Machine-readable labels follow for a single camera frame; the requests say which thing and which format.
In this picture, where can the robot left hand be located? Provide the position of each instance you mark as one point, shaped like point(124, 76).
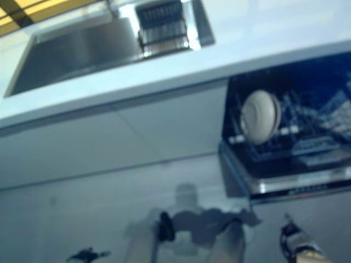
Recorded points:
point(87, 254)

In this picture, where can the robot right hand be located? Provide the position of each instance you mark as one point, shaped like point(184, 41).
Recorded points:
point(294, 237)

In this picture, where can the white glossy base cabinet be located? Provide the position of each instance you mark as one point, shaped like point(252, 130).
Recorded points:
point(109, 137)

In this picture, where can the stainless steel sink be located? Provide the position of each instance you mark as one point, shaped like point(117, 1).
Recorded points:
point(82, 54)

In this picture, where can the black sink drying rack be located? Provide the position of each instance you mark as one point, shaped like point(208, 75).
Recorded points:
point(161, 27)

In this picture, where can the yellow window with dark frame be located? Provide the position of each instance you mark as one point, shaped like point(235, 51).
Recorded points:
point(22, 13)

